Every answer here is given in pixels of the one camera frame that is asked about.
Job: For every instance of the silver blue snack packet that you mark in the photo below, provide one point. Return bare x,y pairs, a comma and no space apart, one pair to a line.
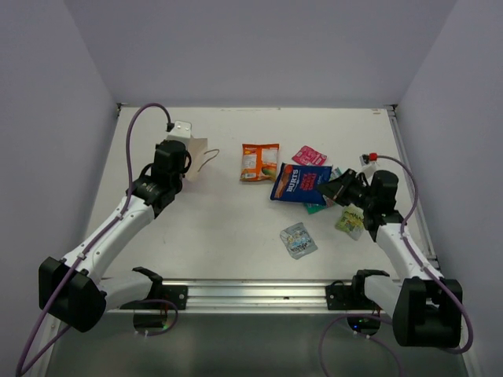
298,241

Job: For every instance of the orange fruit candy packet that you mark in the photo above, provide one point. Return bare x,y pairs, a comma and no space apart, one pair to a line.
259,162

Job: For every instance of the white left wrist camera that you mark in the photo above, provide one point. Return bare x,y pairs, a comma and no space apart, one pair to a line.
179,131

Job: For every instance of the aluminium right side rail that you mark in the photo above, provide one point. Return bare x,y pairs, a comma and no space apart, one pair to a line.
425,257

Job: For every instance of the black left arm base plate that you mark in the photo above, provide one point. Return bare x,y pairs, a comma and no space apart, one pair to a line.
176,294

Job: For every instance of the blue Burts chips bag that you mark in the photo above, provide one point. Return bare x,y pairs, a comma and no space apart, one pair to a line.
298,184

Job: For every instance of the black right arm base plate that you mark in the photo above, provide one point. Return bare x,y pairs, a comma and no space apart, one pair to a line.
341,296

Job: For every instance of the yellow green snack packet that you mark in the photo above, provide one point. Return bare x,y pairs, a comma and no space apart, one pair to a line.
351,222

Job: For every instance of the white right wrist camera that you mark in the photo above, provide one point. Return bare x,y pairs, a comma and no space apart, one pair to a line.
369,164

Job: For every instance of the green red candy packet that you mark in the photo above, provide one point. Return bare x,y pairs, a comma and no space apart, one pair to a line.
314,208

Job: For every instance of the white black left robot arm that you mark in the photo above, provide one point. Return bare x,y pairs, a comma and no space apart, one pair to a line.
148,197

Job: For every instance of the aluminium front rail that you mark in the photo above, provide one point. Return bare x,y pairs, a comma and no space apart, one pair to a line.
255,294

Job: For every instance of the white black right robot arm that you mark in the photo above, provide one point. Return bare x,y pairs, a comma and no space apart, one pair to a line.
423,305

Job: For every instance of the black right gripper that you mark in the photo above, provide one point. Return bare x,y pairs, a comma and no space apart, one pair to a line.
338,188

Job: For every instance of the pink snack packet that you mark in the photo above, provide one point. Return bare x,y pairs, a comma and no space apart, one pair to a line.
308,156

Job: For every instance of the aluminium rail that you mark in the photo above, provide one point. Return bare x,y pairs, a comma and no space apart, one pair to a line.
255,294
425,257

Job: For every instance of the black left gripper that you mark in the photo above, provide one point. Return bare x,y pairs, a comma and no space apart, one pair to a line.
184,162

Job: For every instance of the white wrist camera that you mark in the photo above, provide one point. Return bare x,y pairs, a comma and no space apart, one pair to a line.
179,131
369,164

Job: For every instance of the lilac paper bag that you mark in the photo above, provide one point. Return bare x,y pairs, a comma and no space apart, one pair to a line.
201,155

